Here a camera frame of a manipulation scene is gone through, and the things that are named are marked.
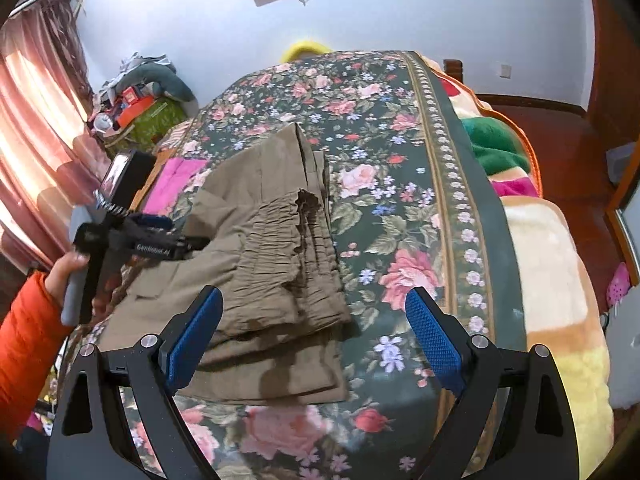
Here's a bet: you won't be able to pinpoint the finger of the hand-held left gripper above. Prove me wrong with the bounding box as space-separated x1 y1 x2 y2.
131 233 211 261
130 212 174 234

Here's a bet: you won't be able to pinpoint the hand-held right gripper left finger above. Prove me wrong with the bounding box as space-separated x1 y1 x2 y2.
47 285 226 480

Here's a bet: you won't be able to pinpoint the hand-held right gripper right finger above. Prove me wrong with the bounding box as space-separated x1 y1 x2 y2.
404 287 596 480

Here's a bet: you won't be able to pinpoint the olive green pants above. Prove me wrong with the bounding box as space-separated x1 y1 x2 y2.
92 124 353 408

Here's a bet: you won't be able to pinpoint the person's left forearm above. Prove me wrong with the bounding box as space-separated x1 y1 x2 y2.
0 271 76 441

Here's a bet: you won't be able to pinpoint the person's left hand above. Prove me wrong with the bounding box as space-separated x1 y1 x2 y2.
44 251 92 308

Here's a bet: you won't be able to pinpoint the pink cloth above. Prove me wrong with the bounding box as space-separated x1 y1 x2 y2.
142 157 211 216

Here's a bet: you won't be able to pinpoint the wooden lap desk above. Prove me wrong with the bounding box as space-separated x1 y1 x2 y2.
131 149 176 211

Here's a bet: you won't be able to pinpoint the striped cloth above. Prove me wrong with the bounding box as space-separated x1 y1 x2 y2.
160 120 201 148

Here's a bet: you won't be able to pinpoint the green floral bag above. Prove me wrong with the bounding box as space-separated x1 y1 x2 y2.
117 97 188 148

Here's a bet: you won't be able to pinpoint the orange box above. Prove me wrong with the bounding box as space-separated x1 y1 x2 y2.
116 99 153 126

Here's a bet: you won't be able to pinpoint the pink curtain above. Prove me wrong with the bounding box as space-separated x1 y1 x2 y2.
0 0 108 271

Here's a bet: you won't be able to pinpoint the colourful plush blanket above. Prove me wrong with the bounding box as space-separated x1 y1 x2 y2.
420 55 616 466

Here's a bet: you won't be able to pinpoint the grey plush toy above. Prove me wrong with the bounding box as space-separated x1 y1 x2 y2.
135 62 196 101

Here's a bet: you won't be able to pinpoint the pile of clothes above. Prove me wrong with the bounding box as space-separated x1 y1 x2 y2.
97 52 176 111

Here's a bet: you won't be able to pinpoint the floral bedspread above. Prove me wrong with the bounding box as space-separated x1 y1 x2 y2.
55 50 526 480

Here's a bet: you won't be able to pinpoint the pink slipper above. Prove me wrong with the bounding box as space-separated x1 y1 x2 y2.
611 261 632 311

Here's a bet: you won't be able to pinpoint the yellow foam tube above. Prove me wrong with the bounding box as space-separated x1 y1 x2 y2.
284 37 333 61

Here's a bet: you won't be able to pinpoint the wooden bed footboard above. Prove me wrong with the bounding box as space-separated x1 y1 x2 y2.
442 59 476 92

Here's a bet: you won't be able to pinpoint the brown wooden door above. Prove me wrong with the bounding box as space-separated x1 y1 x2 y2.
585 0 638 126

